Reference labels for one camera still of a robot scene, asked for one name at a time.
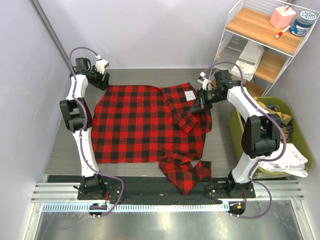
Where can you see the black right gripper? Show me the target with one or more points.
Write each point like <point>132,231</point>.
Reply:
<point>201,104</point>

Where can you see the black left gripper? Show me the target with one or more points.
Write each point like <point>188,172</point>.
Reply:
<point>103,85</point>

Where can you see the red black plaid shirt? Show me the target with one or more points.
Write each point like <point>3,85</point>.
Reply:
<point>145,124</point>

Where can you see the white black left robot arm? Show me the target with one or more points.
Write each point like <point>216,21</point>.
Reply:
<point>78,120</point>

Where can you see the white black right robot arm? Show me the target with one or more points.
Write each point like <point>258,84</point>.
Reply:
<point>261,134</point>

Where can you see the grey booklets stack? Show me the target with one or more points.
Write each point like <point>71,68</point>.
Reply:
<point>242,52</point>

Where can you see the green laundry basket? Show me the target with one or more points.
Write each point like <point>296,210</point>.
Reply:
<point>292,132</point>

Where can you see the red white marker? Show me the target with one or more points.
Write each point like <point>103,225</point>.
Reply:
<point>278,35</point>

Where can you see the white shirt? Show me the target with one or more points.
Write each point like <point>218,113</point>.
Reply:
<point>292,162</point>

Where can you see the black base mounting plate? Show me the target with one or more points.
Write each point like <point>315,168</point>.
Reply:
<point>159,191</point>

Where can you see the pink cube box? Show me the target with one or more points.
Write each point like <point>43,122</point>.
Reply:
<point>282,17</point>

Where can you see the blue lidded jar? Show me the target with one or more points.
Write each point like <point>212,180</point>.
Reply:
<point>302,23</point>

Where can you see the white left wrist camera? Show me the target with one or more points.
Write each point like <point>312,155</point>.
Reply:
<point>101,64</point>

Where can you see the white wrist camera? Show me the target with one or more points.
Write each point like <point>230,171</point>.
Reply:
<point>203,80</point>
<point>101,64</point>

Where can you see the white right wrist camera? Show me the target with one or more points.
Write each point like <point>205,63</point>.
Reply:
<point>203,80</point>

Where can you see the white slotted cable duct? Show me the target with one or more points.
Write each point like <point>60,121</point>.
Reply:
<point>91,207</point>

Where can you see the aluminium rail frame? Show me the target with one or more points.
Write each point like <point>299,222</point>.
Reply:
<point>278,212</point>

